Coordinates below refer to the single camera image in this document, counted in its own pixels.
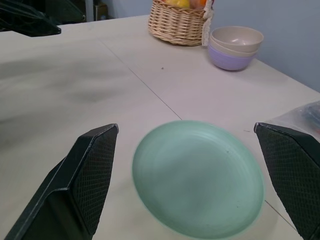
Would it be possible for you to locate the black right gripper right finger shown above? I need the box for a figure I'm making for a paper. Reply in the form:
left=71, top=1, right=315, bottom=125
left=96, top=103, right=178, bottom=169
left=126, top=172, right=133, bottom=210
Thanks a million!
left=253, top=122, right=320, bottom=240

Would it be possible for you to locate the green plate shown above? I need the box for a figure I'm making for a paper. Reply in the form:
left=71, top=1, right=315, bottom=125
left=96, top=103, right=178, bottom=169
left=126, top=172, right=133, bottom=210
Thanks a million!
left=131, top=120, right=265, bottom=239

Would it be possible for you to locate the white macrame tassel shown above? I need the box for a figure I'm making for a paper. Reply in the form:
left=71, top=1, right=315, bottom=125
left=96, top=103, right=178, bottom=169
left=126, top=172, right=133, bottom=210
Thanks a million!
left=201, top=0, right=215, bottom=47

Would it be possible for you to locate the cardboard box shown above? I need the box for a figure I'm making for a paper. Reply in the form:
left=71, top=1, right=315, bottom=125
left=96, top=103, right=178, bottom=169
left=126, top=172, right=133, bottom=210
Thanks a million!
left=93, top=2, right=109, bottom=22

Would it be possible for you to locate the orange fruit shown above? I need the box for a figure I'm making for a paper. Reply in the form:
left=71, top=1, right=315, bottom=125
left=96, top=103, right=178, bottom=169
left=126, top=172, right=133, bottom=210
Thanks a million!
left=189, top=0, right=208, bottom=10

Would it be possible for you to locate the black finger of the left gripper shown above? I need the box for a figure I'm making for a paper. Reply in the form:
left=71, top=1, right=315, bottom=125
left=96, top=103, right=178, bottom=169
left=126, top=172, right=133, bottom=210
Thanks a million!
left=0, top=5, right=62, bottom=38

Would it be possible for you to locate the purple bowl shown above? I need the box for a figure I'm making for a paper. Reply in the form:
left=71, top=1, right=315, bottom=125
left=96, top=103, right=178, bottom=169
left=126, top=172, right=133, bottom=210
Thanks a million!
left=207, top=44, right=255, bottom=72

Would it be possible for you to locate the beige bowl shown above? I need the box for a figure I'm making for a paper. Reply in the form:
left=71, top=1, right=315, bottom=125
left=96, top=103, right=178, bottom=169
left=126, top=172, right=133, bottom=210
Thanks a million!
left=209, top=26, right=265, bottom=53
left=208, top=39, right=260, bottom=58

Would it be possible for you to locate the wicker basket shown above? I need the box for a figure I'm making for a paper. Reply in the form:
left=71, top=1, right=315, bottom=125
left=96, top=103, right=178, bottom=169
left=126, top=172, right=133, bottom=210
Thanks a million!
left=147, top=0, right=212, bottom=47

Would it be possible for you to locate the clear plastic bag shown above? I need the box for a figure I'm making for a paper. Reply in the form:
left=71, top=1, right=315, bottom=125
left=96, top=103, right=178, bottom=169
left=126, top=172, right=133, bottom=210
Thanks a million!
left=266, top=100, right=320, bottom=141

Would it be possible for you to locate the yellow fruit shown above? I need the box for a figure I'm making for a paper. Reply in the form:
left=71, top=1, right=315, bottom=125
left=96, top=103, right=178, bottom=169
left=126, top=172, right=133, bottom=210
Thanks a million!
left=165, top=0, right=191, bottom=8

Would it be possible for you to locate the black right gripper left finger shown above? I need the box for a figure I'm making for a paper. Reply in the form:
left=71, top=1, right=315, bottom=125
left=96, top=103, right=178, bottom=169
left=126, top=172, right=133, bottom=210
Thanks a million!
left=4, top=123, right=120, bottom=240

